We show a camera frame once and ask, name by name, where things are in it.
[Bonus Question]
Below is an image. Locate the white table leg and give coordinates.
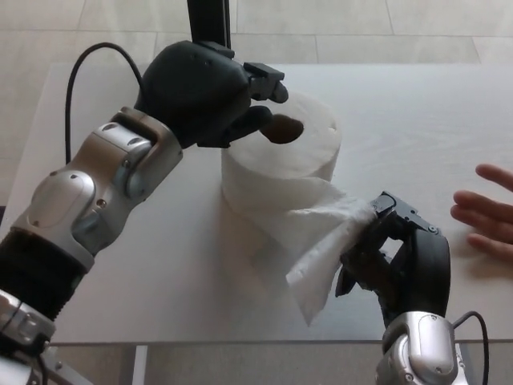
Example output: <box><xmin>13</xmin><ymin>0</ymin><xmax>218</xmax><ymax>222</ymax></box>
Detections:
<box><xmin>133</xmin><ymin>345</ymin><xmax>148</xmax><ymax>385</ymax></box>
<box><xmin>454</xmin><ymin>342</ymin><xmax>476</xmax><ymax>385</ymax></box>

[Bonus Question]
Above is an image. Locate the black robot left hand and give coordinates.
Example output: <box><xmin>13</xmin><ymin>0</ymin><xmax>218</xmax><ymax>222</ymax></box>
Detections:
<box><xmin>134</xmin><ymin>39</ymin><xmax>289</xmax><ymax>150</ymax></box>

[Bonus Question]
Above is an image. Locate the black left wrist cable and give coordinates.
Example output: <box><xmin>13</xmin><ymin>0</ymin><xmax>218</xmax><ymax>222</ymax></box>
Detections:
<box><xmin>64</xmin><ymin>42</ymin><xmax>145</xmax><ymax>161</ymax></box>

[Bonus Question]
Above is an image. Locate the white toilet paper roll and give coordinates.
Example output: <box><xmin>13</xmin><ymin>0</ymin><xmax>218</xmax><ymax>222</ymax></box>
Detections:
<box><xmin>220</xmin><ymin>91</ymin><xmax>378</xmax><ymax>328</ymax></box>

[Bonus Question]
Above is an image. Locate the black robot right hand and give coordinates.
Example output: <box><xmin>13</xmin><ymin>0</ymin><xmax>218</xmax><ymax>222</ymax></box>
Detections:
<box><xmin>334</xmin><ymin>191</ymin><xmax>453</xmax><ymax>328</ymax></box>

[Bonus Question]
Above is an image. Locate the person's bare hand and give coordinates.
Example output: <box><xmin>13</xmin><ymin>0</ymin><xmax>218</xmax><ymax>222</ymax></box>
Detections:
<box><xmin>450</xmin><ymin>163</ymin><xmax>513</xmax><ymax>253</ymax></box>

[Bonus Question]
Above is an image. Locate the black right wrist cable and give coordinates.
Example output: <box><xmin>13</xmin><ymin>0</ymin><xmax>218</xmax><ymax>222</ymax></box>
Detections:
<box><xmin>452</xmin><ymin>310</ymin><xmax>489</xmax><ymax>364</ymax></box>

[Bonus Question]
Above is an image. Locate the black vertical post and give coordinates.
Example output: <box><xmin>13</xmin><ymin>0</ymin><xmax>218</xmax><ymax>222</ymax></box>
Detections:
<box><xmin>186</xmin><ymin>0</ymin><xmax>233</xmax><ymax>47</ymax></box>

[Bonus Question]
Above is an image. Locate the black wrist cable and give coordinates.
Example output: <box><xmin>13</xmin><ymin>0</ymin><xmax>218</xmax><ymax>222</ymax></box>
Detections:
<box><xmin>452</xmin><ymin>310</ymin><xmax>489</xmax><ymax>364</ymax></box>
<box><xmin>64</xmin><ymin>42</ymin><xmax>145</xmax><ymax>161</ymax></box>

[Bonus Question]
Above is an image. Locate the grey diagonal table brace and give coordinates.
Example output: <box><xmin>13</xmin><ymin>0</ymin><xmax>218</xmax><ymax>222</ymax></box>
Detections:
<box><xmin>38</xmin><ymin>346</ymin><xmax>69</xmax><ymax>385</ymax></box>

